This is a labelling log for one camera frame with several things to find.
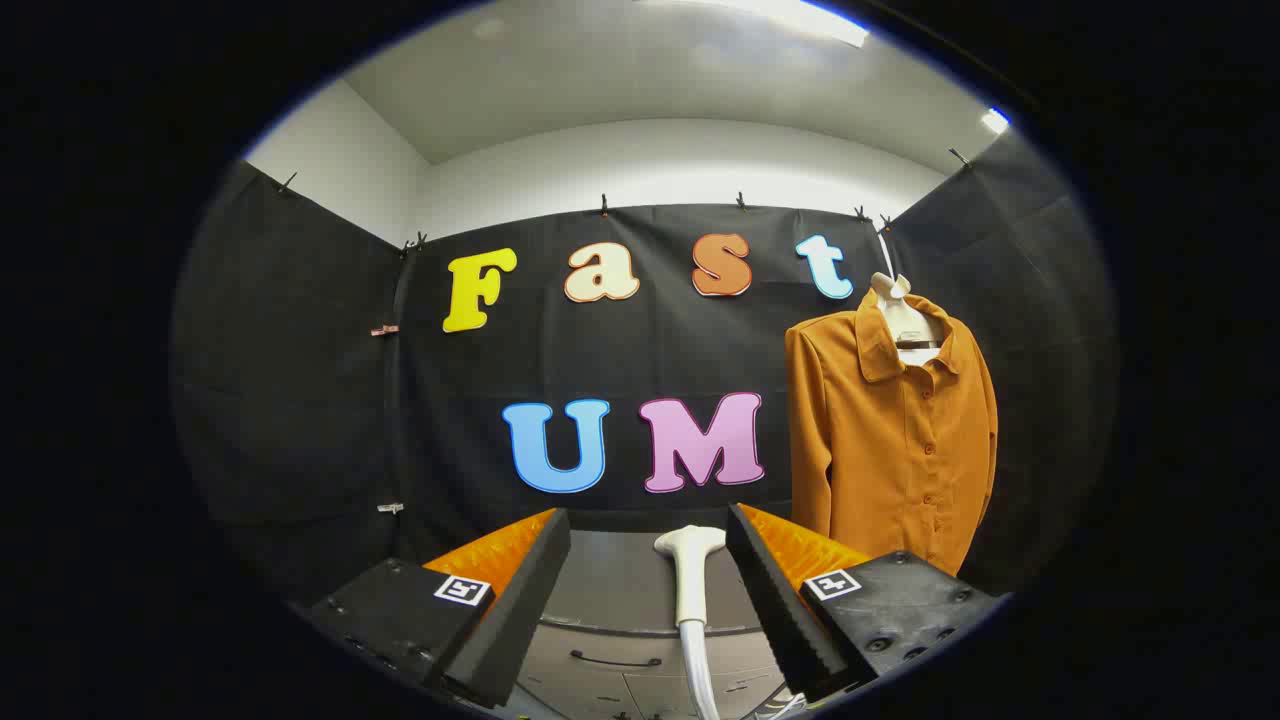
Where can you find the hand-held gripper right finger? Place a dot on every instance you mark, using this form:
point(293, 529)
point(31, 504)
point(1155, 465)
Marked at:
point(775, 610)

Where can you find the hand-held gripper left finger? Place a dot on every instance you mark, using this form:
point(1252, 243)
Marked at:
point(505, 620)

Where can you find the white garment steamer head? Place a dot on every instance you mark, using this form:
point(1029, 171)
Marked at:
point(691, 575)

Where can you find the orange button-up shirt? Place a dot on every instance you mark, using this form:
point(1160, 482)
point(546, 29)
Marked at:
point(880, 450)

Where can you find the grey cabinet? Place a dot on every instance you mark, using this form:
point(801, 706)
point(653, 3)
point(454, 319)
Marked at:
point(625, 590)

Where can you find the black backdrop cloth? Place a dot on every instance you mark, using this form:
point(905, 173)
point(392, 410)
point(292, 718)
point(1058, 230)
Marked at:
point(300, 420)

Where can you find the white mannequin torso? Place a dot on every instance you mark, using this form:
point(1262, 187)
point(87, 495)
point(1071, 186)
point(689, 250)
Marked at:
point(903, 318)

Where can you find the row of black clips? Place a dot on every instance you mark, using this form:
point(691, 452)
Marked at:
point(604, 206)

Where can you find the small ceiling light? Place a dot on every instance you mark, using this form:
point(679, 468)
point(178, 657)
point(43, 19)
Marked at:
point(994, 121)

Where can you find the long ceiling light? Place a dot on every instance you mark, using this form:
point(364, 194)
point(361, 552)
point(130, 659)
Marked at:
point(800, 15)

